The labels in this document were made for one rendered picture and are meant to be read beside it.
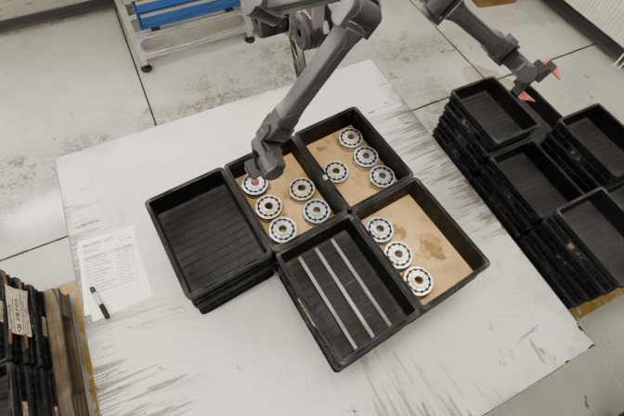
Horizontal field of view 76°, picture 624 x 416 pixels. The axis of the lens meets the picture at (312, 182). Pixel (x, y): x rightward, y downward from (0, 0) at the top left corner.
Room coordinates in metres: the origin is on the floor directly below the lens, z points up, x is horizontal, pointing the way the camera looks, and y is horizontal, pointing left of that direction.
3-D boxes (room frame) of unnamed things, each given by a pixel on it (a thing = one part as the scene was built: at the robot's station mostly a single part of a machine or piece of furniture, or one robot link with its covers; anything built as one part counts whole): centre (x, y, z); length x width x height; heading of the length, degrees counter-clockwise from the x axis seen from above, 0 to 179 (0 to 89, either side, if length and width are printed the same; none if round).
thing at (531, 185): (1.15, -1.15, 0.31); 0.40 x 0.30 x 0.34; 29
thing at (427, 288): (0.44, -0.38, 0.86); 0.10 x 0.10 x 0.01
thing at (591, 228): (0.80, -1.34, 0.37); 0.40 x 0.30 x 0.45; 29
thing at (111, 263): (0.46, 0.73, 0.70); 0.33 x 0.23 x 0.01; 29
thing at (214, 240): (0.56, 0.35, 0.87); 0.40 x 0.30 x 0.11; 35
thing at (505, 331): (0.62, 0.05, 0.35); 1.60 x 1.60 x 0.70; 29
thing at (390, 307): (0.40, -0.13, 0.87); 0.40 x 0.30 x 0.11; 35
